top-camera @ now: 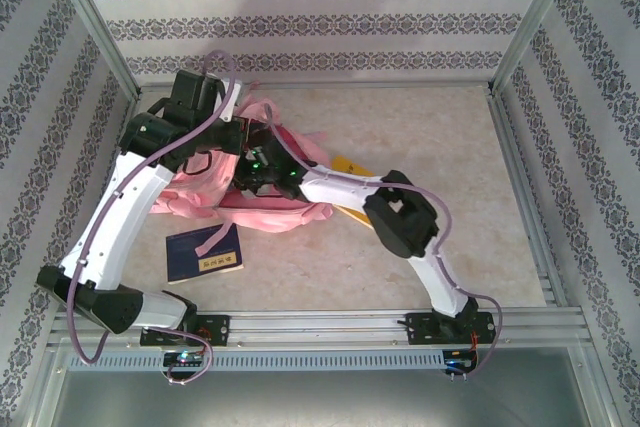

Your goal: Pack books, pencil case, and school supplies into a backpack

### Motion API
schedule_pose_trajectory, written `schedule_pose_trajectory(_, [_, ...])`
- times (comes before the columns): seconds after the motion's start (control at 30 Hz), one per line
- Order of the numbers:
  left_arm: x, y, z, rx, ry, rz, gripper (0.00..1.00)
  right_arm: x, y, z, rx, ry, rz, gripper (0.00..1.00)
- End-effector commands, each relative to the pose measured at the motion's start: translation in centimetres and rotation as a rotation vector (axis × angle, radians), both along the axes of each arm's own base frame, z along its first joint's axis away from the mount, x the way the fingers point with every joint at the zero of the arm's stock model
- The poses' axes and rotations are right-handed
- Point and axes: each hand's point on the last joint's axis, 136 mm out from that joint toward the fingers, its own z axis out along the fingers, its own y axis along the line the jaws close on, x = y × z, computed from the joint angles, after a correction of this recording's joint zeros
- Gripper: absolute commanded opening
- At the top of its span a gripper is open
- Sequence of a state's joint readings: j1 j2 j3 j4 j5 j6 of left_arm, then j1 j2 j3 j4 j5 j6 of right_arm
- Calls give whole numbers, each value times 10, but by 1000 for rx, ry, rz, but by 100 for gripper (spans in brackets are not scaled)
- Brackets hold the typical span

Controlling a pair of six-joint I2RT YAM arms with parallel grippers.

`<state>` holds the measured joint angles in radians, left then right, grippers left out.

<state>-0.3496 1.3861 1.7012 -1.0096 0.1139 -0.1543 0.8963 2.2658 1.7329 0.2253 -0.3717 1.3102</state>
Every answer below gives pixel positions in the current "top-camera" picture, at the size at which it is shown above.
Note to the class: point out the pink backpack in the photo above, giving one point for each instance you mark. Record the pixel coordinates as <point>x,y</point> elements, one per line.
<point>270,219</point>

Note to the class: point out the wide aluminium mounting rail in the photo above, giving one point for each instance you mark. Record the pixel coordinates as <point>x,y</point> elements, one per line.
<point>320,327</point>

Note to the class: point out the navy book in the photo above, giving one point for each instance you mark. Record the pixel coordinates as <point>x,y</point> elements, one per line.
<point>185,257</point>

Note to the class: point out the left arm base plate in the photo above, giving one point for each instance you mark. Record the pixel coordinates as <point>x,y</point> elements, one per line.
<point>220,332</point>

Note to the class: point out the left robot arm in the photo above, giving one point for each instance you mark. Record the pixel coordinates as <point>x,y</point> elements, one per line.
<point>125,212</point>

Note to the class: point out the aluminium frame bar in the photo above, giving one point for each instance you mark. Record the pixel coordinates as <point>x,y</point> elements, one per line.
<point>130,103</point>
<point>510,147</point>
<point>400,86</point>

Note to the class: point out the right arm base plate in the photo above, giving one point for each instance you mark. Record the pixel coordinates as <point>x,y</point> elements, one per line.
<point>425,329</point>

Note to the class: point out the aluminium frame post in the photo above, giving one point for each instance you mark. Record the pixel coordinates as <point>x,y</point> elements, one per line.
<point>532,22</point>
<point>95,22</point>

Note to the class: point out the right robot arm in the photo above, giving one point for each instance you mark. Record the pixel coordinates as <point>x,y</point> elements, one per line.
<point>400,217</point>

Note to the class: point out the grey metal tray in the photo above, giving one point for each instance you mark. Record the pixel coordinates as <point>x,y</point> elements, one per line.
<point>320,402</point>

